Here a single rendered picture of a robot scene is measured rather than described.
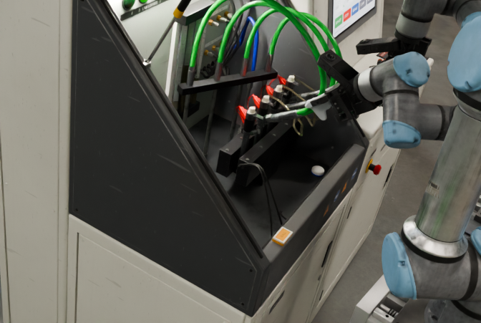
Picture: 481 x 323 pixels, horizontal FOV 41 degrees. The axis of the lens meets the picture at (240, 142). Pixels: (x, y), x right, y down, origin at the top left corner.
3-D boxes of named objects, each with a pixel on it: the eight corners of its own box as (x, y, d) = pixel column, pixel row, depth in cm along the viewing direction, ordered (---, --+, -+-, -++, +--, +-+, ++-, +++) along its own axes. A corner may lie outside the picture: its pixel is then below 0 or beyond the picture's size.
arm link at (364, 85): (363, 74, 140) (385, 57, 145) (350, 79, 144) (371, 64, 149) (381, 103, 141) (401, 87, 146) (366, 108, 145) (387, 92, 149)
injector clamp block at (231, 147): (241, 206, 183) (250, 163, 175) (212, 191, 187) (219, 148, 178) (293, 154, 209) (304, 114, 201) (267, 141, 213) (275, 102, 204)
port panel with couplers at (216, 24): (207, 72, 198) (222, -25, 181) (197, 69, 199) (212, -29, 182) (229, 59, 208) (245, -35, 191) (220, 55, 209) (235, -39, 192)
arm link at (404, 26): (396, 15, 151) (406, 6, 157) (390, 33, 153) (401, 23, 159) (426, 26, 148) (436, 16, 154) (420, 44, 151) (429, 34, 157)
